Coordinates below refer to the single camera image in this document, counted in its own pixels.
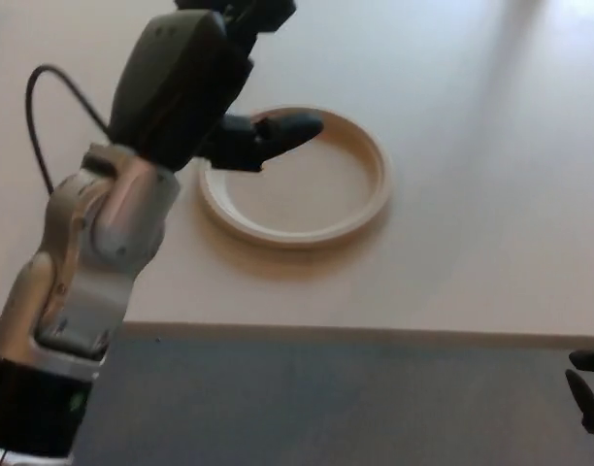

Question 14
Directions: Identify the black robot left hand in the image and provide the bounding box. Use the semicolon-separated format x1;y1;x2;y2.
106;0;325;174

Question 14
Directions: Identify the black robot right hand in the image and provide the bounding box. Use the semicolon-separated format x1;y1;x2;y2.
563;349;594;435

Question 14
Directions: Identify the beige paper plate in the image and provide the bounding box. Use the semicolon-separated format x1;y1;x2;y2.
198;104;393;250

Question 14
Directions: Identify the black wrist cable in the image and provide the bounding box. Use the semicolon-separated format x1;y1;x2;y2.
24;64;112;194

